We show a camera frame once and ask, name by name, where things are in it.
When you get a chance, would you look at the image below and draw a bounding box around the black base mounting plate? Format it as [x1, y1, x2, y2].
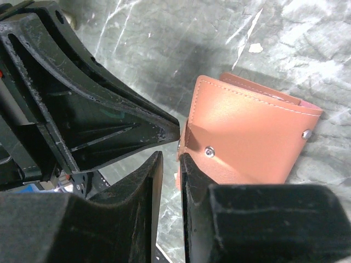
[155, 243, 172, 263]

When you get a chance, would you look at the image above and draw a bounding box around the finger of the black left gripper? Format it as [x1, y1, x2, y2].
[30, 1, 178, 128]

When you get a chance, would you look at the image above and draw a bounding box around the brown leather card holder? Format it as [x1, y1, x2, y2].
[178, 72, 322, 184]

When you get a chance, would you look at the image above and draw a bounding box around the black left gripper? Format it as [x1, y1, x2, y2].
[1, 12, 179, 198]

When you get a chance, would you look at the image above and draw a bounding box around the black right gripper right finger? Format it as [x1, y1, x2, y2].
[180, 154, 350, 262]

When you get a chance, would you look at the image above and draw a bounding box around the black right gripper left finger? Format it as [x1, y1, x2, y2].
[1, 151, 163, 262]

